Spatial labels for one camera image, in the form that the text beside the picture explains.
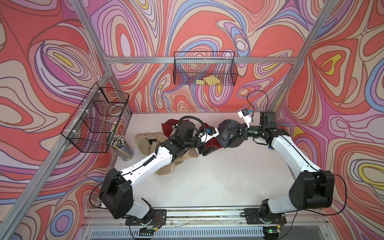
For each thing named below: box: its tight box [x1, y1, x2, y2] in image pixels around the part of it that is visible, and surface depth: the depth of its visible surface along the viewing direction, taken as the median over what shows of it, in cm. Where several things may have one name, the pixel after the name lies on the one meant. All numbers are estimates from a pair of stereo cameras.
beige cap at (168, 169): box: [155, 159, 184, 176], surface depth 86 cm
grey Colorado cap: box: [217, 119, 244, 149], surface depth 79 cm
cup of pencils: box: [110, 134, 135, 162], surface depth 84 cm
